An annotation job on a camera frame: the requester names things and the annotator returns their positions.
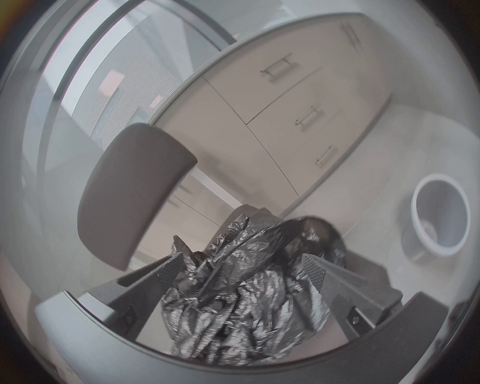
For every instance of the black plastic bag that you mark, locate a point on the black plastic bag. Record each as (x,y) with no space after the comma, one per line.
(240,285)

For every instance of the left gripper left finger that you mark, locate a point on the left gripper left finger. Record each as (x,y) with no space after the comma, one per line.
(150,285)

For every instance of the white trash bin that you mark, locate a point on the white trash bin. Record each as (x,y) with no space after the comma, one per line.
(438,217)

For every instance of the beige cabinet with drawers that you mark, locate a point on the beige cabinet with drawers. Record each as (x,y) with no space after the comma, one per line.
(300,86)

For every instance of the grey padded white chair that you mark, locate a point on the grey padded white chair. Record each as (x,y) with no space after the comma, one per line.
(123,195)

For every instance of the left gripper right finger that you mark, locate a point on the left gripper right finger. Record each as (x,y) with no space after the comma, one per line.
(348,296)

